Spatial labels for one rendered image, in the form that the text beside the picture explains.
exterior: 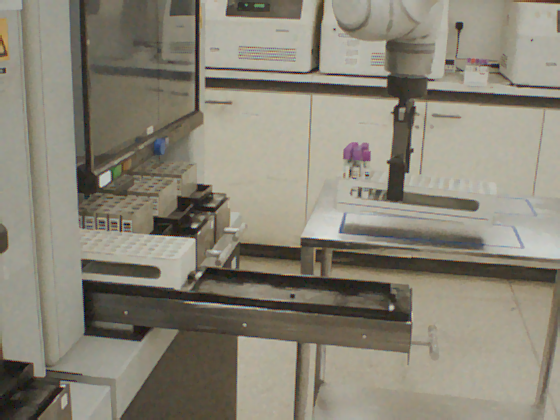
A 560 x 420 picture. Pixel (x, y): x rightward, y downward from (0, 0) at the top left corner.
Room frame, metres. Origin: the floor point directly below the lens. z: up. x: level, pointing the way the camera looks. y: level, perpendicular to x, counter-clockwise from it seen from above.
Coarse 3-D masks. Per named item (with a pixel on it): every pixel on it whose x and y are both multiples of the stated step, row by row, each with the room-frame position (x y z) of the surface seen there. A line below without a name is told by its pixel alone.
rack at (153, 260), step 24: (96, 240) 1.12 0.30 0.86; (120, 240) 1.12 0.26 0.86; (144, 240) 1.12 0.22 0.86; (168, 240) 1.12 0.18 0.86; (192, 240) 1.13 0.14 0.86; (96, 264) 1.15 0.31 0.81; (120, 264) 1.15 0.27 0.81; (144, 264) 1.15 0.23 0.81; (168, 264) 1.04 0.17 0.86; (192, 264) 1.11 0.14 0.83
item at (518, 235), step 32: (320, 192) 1.63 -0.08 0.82; (320, 224) 1.38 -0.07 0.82; (352, 224) 1.39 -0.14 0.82; (384, 224) 1.40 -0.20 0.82; (416, 224) 1.41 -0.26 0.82; (448, 224) 1.42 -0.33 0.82; (512, 224) 1.44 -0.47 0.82; (544, 224) 1.44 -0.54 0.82; (448, 256) 1.27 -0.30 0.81; (480, 256) 1.26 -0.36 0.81; (512, 256) 1.25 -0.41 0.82; (544, 256) 1.24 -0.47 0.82; (320, 352) 1.72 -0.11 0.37; (544, 352) 1.65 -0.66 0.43; (320, 384) 1.72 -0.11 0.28; (544, 384) 1.64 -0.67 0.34; (320, 416) 1.56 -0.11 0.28; (352, 416) 1.56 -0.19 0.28; (384, 416) 1.57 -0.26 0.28; (416, 416) 1.57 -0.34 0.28; (448, 416) 1.58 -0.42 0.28; (480, 416) 1.58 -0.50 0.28; (512, 416) 1.58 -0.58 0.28
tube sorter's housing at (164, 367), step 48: (48, 0) 0.96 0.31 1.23; (48, 48) 0.96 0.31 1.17; (48, 96) 0.95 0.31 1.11; (48, 144) 0.94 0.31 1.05; (192, 144) 1.64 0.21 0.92; (48, 192) 0.94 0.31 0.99; (48, 240) 0.93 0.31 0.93; (48, 288) 0.92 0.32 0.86; (48, 336) 0.92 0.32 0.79; (96, 336) 1.03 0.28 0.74; (144, 336) 1.04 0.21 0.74; (192, 336) 1.30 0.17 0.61; (96, 384) 0.91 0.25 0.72; (144, 384) 1.02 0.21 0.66; (192, 384) 1.29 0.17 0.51
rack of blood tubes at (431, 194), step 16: (384, 176) 1.39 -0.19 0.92; (416, 176) 1.41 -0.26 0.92; (432, 176) 1.41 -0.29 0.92; (336, 192) 1.36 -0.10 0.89; (368, 192) 1.42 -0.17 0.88; (384, 192) 1.41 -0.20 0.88; (416, 192) 1.33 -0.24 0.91; (432, 192) 1.32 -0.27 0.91; (448, 192) 1.31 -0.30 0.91; (464, 192) 1.31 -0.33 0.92; (480, 192) 1.30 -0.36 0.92; (496, 192) 1.31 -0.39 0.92; (336, 208) 1.36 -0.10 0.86; (352, 208) 1.35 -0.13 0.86; (368, 208) 1.35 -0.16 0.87; (400, 208) 1.33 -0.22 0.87; (416, 208) 1.33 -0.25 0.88; (432, 208) 1.32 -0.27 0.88; (448, 208) 1.39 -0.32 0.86; (464, 208) 1.40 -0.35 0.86; (480, 208) 1.30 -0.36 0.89; (480, 224) 1.30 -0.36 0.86
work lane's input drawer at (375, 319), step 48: (96, 288) 1.05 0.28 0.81; (144, 288) 1.04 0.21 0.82; (192, 288) 1.05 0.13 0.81; (240, 288) 1.08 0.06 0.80; (288, 288) 1.09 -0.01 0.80; (336, 288) 1.10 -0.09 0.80; (384, 288) 1.09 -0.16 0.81; (288, 336) 1.00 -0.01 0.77; (336, 336) 0.99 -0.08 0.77; (384, 336) 0.98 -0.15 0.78; (432, 336) 1.04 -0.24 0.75
